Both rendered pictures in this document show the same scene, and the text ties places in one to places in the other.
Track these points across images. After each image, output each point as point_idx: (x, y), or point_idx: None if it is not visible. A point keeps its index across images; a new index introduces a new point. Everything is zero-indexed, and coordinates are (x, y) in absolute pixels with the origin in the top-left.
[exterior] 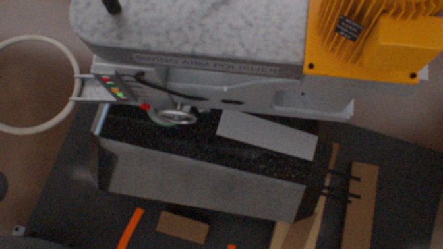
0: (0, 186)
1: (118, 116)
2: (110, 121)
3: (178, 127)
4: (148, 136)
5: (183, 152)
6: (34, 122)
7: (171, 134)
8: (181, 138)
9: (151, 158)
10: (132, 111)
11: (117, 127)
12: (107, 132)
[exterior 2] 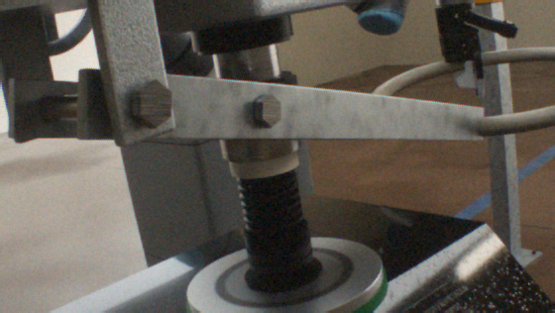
0: None
1: (342, 216)
2: (338, 206)
3: (182, 302)
4: (225, 253)
5: (97, 297)
6: None
7: (180, 286)
8: (140, 301)
9: None
10: (335, 234)
11: (309, 213)
12: (311, 203)
